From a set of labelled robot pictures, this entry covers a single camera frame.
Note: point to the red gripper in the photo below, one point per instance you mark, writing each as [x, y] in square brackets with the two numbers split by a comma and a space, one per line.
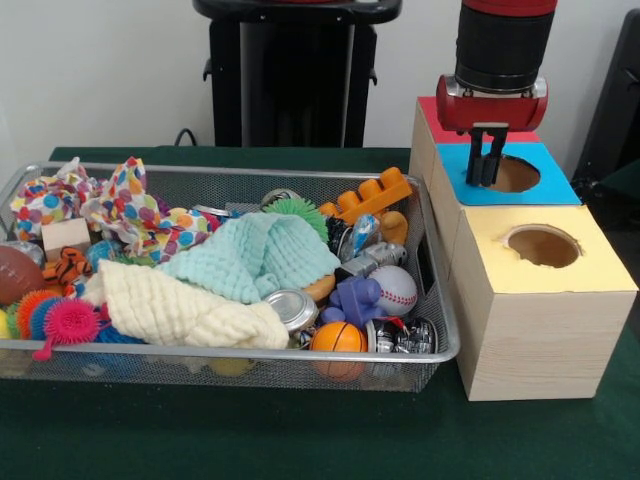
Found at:
[490, 112]

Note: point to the orange rubber toy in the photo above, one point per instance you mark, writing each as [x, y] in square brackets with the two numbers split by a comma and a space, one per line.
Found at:
[370, 195]

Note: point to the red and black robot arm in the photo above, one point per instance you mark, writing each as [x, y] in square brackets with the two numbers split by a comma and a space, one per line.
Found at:
[505, 45]

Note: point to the wooden box with three holes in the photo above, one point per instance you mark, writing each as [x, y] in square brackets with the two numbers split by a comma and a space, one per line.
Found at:
[540, 320]

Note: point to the clear mesh bin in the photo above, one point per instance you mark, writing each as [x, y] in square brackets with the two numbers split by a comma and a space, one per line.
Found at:
[200, 372]

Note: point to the black chair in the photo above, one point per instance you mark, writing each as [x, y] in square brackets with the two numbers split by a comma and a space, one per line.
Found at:
[615, 110]

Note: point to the white ball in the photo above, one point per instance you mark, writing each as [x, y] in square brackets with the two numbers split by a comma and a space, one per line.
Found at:
[397, 290]

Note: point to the green spiky ball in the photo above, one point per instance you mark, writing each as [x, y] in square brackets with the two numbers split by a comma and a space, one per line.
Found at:
[297, 215]

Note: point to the small orange basketball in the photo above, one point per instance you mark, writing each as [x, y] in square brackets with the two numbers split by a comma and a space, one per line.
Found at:
[338, 337]

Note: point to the silver can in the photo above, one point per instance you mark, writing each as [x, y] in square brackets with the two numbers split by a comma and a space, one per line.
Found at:
[292, 308]

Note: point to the mint green cloth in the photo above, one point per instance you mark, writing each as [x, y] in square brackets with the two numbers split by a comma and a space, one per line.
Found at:
[260, 255]

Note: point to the cream yellow cloth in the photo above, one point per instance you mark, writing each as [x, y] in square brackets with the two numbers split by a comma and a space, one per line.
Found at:
[180, 305]

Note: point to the polka dot cloth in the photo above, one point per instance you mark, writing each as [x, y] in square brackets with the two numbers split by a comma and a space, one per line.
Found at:
[140, 215]

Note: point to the pink spiky ball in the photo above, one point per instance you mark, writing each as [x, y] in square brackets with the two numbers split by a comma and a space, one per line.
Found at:
[72, 320]

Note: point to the brown toy football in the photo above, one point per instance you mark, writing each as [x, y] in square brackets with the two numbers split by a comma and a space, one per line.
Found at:
[18, 272]

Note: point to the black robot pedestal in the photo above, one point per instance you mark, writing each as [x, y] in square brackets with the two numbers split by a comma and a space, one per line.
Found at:
[290, 80]

